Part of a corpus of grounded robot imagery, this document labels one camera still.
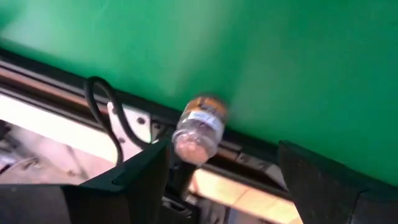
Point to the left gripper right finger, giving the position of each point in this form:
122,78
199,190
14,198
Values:
320,186

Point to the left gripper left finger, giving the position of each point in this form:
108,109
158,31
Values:
124,193

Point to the cork stoppered saffron jar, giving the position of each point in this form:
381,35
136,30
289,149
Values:
199,130

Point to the metal bracket plate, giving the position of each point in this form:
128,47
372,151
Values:
133,121

